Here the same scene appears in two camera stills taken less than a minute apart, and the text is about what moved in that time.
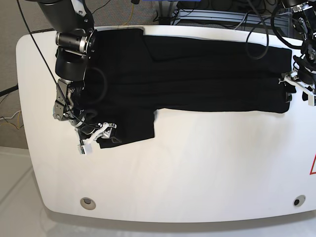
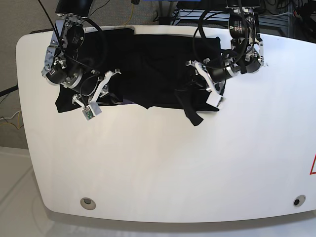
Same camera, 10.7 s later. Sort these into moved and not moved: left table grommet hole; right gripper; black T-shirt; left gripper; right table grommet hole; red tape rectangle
Moved: left gripper; right gripper; black T-shirt
Not moved: right table grommet hole; red tape rectangle; left table grommet hole
